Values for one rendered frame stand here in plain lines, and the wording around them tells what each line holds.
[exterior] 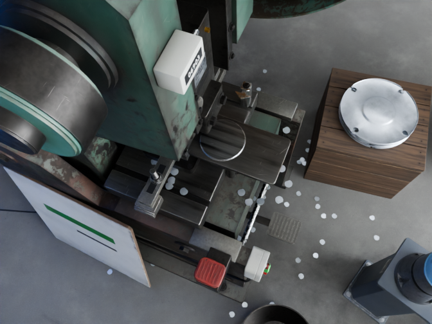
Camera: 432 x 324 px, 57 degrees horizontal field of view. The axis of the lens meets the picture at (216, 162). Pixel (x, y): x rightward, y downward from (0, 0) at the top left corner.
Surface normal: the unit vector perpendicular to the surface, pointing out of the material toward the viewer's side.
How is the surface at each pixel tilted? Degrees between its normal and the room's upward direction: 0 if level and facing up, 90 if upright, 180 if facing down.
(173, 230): 0
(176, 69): 0
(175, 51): 0
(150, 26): 90
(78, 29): 40
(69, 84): 56
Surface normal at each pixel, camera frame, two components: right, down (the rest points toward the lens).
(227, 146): -0.05, -0.39
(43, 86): 0.57, -0.07
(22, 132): 0.79, 0.11
